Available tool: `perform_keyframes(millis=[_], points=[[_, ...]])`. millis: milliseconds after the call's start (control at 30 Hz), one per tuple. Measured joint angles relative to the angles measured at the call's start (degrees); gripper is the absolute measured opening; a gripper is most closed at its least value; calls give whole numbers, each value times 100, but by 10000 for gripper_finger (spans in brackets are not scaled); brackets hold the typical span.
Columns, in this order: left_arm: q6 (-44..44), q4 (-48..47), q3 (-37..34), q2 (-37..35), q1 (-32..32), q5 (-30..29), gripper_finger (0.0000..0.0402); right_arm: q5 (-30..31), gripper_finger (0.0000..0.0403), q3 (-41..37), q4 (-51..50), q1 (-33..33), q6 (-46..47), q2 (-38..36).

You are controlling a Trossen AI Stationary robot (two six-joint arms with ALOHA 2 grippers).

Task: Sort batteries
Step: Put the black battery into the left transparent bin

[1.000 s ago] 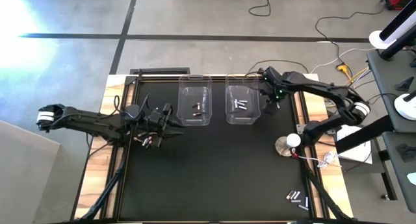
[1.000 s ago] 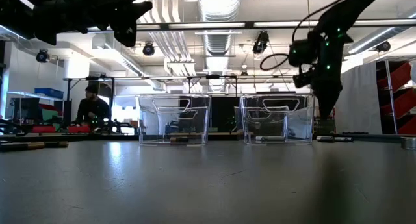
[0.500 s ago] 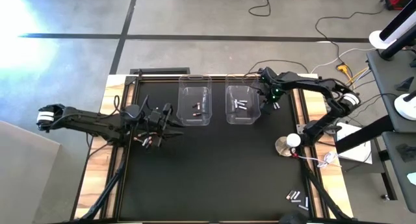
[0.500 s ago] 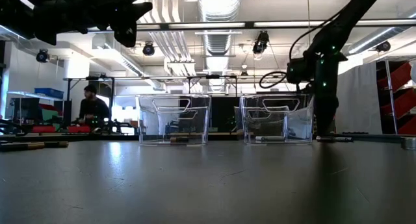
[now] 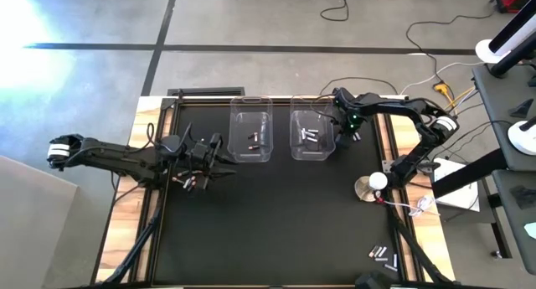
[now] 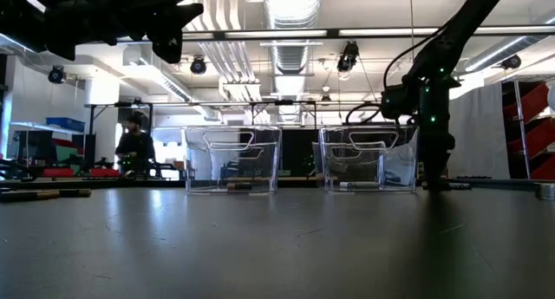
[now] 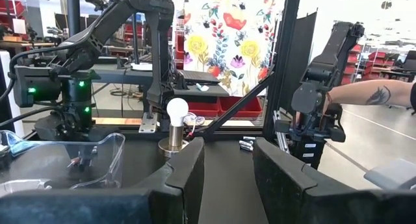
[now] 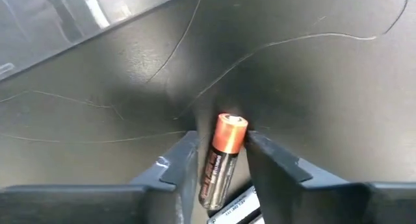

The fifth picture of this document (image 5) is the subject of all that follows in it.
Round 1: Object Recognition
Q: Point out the white box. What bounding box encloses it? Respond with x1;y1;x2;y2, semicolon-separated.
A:
432;157;482;214

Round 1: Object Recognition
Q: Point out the grey desk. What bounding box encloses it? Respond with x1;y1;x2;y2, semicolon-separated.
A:
472;64;536;277

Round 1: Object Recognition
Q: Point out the clear plastic bin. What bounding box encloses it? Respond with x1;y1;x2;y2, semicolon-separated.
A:
227;95;275;163
289;94;337;163

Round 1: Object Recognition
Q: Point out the black floor cable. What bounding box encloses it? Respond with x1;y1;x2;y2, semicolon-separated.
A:
319;75;399;96
319;0;362;23
405;13;497;85

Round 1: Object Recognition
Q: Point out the white light bulb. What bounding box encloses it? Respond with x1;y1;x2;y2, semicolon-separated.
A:
368;171;389;192

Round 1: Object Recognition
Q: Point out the black support beam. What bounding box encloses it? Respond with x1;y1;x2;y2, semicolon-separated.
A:
430;147;511;199

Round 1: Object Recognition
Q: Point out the white conical stand foot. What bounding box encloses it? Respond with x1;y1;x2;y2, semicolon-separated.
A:
507;117;536;157
474;37;511;65

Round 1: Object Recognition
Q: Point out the white lamp cable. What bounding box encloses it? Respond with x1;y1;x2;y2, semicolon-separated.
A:
379;194;440;218

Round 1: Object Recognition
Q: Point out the black and white pole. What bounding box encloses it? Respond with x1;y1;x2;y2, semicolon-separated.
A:
488;4;536;55

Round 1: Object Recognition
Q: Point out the white floor cable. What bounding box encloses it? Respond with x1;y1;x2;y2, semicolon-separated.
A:
399;60;486;96

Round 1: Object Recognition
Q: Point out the roll of tape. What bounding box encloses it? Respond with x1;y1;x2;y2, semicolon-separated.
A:
353;175;380;204

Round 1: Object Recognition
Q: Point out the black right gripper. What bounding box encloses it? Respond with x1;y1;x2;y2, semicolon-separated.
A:
333;108;364;151

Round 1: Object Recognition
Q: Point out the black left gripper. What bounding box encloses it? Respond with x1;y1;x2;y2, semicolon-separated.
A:
188;132;239;191

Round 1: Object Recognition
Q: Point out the black work mat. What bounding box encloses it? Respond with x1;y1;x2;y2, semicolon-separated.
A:
90;94;458;289

